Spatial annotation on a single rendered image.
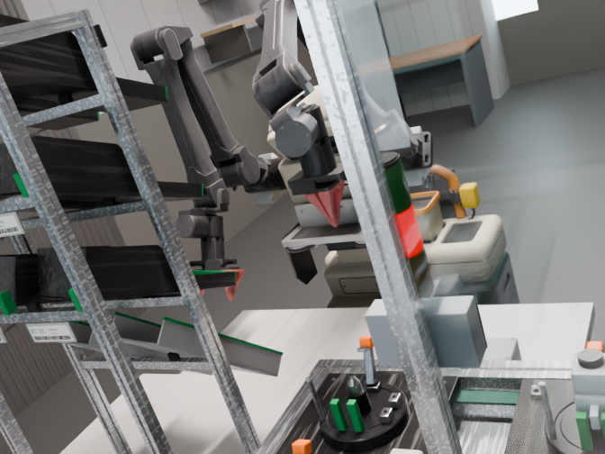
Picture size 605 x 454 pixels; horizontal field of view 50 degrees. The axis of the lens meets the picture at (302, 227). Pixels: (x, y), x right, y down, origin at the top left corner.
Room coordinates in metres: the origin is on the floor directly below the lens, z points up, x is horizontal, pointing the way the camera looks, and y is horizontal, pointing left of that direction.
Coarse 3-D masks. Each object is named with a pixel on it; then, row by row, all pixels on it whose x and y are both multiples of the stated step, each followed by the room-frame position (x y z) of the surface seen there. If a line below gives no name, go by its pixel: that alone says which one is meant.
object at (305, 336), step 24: (264, 312) 1.59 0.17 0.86; (288, 312) 1.55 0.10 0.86; (312, 312) 1.50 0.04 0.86; (336, 312) 1.46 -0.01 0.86; (360, 312) 1.42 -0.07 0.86; (240, 336) 1.50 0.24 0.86; (264, 336) 1.46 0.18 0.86; (288, 336) 1.42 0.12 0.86; (312, 336) 1.38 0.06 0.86; (336, 336) 1.34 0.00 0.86; (360, 336) 1.31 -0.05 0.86; (288, 360) 1.30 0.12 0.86; (312, 360) 1.27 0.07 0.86
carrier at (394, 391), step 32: (352, 384) 0.84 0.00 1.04; (384, 384) 0.90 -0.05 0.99; (320, 416) 0.85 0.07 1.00; (352, 416) 0.80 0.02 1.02; (384, 416) 0.80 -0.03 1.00; (416, 416) 0.82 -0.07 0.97; (288, 448) 0.85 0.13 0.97; (320, 448) 0.82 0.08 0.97; (352, 448) 0.79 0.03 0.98; (384, 448) 0.78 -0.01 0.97; (416, 448) 0.76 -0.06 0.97
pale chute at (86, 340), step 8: (72, 328) 1.08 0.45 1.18; (80, 328) 1.09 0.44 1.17; (88, 328) 1.10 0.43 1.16; (80, 336) 1.09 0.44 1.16; (88, 336) 1.10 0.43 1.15; (72, 344) 1.02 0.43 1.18; (80, 344) 0.98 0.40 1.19; (88, 344) 0.97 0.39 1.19; (96, 344) 0.97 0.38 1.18; (128, 344) 1.01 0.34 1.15; (128, 352) 1.01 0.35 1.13; (136, 352) 1.02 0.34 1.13; (144, 352) 1.03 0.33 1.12; (152, 352) 1.04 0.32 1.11; (160, 352) 1.05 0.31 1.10
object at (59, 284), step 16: (48, 256) 0.91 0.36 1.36; (96, 256) 0.86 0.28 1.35; (112, 256) 0.87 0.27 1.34; (128, 256) 0.89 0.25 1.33; (144, 256) 0.91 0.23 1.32; (160, 256) 0.93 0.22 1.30; (48, 272) 0.91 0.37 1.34; (64, 272) 0.88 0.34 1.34; (96, 272) 0.85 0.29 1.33; (112, 272) 0.86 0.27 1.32; (128, 272) 0.88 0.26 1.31; (144, 272) 0.90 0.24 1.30; (160, 272) 0.92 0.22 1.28; (208, 272) 1.06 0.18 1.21; (224, 272) 1.00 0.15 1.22; (48, 288) 0.90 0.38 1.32; (64, 288) 0.87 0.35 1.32; (112, 288) 0.86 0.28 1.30; (128, 288) 0.87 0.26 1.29; (144, 288) 0.89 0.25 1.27; (160, 288) 0.91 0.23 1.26; (176, 288) 0.93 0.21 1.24; (208, 288) 0.97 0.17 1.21
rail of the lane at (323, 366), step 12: (324, 360) 1.08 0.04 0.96; (336, 360) 1.07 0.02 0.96; (348, 360) 1.05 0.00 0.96; (360, 360) 1.04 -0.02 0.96; (312, 372) 1.05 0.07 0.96; (324, 372) 1.04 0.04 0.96; (336, 372) 1.03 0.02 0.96; (348, 372) 1.01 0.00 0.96; (360, 372) 1.00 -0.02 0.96; (384, 372) 0.96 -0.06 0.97; (396, 372) 0.95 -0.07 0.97
